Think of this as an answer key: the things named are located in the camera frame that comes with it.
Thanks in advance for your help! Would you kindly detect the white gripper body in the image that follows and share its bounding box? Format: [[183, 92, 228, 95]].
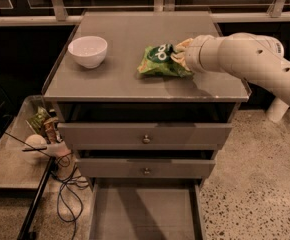
[[185, 35, 224, 73]]

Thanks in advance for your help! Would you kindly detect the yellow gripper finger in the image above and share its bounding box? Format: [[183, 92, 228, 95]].
[[175, 38, 193, 51], [171, 52, 189, 71]]

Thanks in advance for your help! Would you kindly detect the green rice chip bag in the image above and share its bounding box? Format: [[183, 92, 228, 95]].
[[137, 44, 193, 77]]

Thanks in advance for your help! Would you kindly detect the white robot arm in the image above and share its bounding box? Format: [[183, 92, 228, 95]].
[[171, 33, 290, 107]]

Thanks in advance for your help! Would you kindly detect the metal top drawer knob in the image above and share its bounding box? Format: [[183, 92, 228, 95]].
[[142, 135, 151, 144]]

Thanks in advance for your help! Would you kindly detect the metal drawer knob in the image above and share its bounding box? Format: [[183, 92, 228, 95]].
[[143, 168, 151, 176], [142, 135, 151, 144]]

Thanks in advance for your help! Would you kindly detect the grey top drawer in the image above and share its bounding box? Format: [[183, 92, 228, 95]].
[[58, 123, 232, 150]]

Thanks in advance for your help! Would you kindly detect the metal middle drawer knob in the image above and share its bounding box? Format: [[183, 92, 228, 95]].
[[143, 168, 151, 176]]

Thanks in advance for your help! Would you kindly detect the grey middle drawer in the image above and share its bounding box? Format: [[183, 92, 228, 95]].
[[77, 150, 215, 179]]

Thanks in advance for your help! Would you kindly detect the green snack bag in bin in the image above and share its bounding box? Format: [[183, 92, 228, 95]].
[[26, 106, 50, 134]]

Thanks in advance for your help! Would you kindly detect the metal window railing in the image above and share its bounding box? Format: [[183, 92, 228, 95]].
[[0, 0, 290, 28]]

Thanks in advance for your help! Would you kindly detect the white ceramic bowl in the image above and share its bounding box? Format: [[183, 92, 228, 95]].
[[67, 36, 108, 68]]

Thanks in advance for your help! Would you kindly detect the brown snack packet in bin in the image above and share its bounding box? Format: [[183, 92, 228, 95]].
[[43, 117, 61, 144]]

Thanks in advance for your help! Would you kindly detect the white round object in bin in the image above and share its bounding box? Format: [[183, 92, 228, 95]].
[[23, 134, 47, 157]]

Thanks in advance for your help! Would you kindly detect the black stick in bin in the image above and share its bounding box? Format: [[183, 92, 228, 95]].
[[22, 146, 47, 152]]

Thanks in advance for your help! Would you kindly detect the clear plastic bin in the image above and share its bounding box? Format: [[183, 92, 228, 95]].
[[0, 95, 48, 188]]

